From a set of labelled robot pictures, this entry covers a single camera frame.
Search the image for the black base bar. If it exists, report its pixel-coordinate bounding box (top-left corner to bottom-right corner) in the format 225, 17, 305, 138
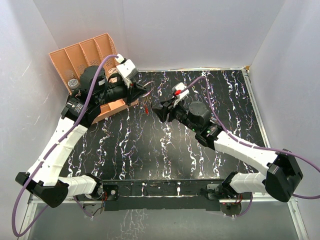
100, 179, 222, 211

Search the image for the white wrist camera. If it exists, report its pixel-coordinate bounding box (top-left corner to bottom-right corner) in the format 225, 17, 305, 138
115, 54, 138, 85
172, 82, 190, 107

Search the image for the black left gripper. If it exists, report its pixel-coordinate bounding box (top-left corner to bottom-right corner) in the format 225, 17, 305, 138
95, 77, 148, 107

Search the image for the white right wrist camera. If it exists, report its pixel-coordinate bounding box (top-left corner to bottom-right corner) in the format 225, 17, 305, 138
172, 82, 190, 107

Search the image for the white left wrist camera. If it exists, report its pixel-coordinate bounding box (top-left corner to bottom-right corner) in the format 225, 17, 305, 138
115, 54, 138, 85

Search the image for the large silver keyring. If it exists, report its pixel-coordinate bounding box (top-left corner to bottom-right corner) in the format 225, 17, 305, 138
143, 80, 155, 97

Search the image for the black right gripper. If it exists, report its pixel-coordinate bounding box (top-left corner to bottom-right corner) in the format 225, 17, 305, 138
153, 97, 200, 133

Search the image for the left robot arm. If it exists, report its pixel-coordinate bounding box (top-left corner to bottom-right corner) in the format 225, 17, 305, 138
15, 62, 147, 208

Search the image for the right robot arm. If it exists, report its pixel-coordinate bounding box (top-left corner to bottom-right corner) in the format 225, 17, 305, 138
152, 98, 303, 203

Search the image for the grey round tin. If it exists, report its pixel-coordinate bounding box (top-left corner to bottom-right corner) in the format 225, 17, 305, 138
67, 78, 80, 91

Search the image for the orange file organizer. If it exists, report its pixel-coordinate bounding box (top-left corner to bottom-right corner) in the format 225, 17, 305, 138
49, 33, 138, 124

